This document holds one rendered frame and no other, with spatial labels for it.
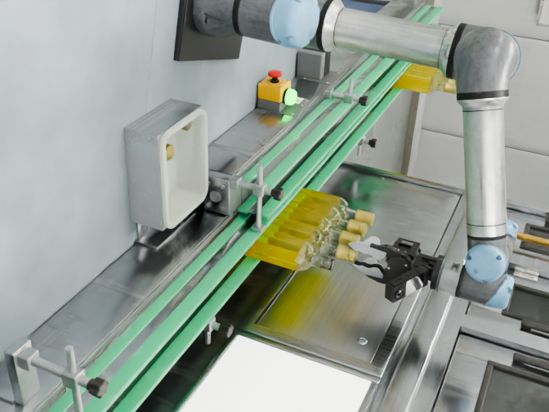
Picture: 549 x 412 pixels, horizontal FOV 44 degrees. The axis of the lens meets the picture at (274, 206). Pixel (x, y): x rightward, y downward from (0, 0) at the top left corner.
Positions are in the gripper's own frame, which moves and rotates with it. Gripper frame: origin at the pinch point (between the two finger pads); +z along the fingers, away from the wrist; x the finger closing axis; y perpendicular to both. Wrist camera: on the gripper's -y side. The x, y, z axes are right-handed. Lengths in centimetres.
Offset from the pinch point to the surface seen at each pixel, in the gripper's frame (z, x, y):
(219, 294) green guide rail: 22.3, -3.6, -22.8
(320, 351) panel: -1.1, -12.3, -20.2
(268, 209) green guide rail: 21.5, 6.0, 0.0
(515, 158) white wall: -7, -242, 593
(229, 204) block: 28.3, 8.9, -6.6
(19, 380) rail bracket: 31, 11, -72
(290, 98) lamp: 32, 19, 35
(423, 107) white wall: 99, -206, 592
